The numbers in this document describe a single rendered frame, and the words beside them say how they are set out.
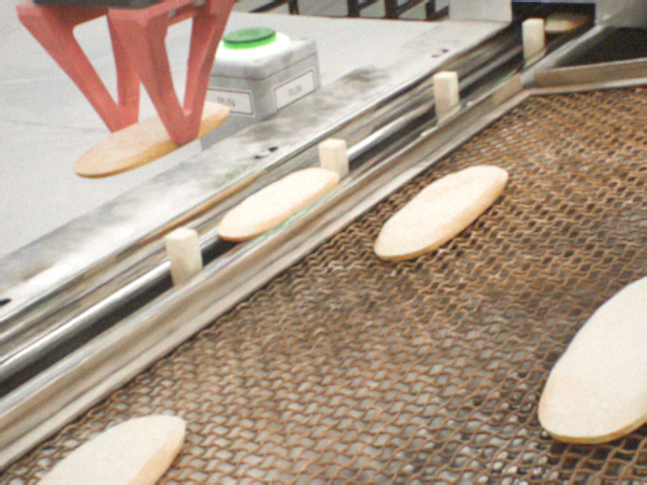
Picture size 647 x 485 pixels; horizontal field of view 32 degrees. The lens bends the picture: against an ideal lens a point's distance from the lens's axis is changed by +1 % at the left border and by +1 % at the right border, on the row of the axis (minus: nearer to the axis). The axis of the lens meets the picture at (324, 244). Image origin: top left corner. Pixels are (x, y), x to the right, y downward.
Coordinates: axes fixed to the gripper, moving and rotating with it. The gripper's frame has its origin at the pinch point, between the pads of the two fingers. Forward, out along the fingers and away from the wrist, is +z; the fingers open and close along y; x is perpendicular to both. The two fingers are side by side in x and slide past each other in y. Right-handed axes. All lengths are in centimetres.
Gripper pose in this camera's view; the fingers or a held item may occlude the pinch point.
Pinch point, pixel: (152, 122)
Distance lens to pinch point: 56.1
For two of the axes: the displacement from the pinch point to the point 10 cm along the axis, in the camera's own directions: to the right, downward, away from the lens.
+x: -5.7, 4.1, -7.2
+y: -8.1, -1.4, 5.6
